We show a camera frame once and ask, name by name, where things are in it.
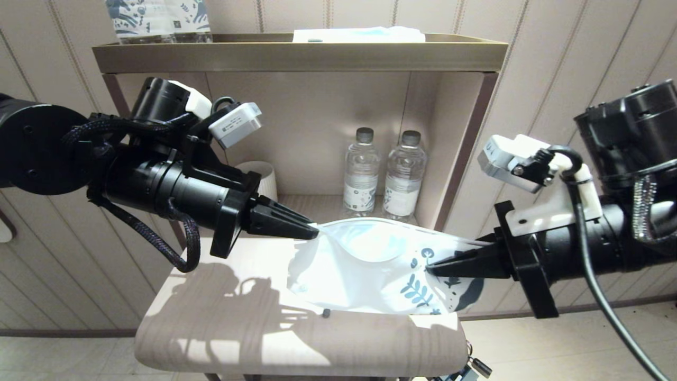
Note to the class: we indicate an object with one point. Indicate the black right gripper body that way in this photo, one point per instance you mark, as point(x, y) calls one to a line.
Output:
point(526, 264)

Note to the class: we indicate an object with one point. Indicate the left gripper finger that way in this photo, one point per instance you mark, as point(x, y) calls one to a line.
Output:
point(277, 209)
point(277, 226)

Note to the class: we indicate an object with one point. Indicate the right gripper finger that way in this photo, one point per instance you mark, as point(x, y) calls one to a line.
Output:
point(489, 239)
point(476, 264)

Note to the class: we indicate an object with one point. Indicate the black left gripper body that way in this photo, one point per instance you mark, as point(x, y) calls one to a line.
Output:
point(232, 217)

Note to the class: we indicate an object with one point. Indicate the white floral zip pouch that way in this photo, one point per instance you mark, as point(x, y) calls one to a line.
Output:
point(344, 275)

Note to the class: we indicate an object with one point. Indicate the white ribbed mug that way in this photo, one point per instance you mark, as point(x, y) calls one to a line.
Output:
point(267, 177)

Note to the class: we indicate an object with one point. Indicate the clear water bottle grey cap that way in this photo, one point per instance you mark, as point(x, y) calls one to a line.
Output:
point(403, 180)
point(361, 177)

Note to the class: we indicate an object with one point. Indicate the beige wooden shelf unit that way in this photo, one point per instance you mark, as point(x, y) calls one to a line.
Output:
point(301, 57)

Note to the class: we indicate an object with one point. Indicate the white blue packet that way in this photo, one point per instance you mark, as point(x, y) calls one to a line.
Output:
point(359, 36)

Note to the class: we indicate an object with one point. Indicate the water bottle blue patterned label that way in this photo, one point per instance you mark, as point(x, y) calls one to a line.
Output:
point(193, 18)

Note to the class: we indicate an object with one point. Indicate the floral pouches on top shelf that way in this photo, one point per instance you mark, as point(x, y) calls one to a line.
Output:
point(140, 18)

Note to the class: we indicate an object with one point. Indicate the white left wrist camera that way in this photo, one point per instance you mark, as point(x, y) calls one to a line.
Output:
point(235, 124)

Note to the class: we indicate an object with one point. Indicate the white wall fixture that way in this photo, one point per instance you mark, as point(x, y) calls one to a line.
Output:
point(5, 230)

